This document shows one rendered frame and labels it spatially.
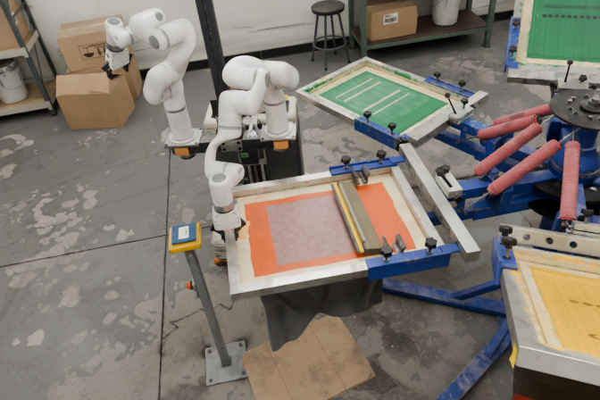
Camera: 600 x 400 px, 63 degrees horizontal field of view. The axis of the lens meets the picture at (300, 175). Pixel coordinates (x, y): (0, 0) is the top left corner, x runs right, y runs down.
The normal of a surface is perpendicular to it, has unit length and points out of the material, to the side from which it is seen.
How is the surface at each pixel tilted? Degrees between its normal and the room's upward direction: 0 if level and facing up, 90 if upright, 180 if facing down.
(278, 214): 2
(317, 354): 0
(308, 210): 2
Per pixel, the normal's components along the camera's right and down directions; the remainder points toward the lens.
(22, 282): -0.09, -0.78
